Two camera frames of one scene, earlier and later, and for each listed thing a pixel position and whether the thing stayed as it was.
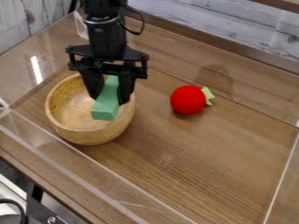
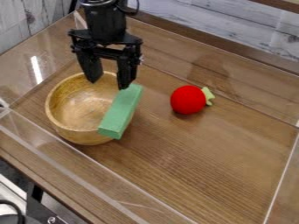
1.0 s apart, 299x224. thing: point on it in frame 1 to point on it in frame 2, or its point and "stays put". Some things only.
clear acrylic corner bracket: x=80 y=25 stays put
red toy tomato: x=190 y=99 stays put
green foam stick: x=107 y=105 to x=120 y=111
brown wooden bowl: x=69 y=104 stays put
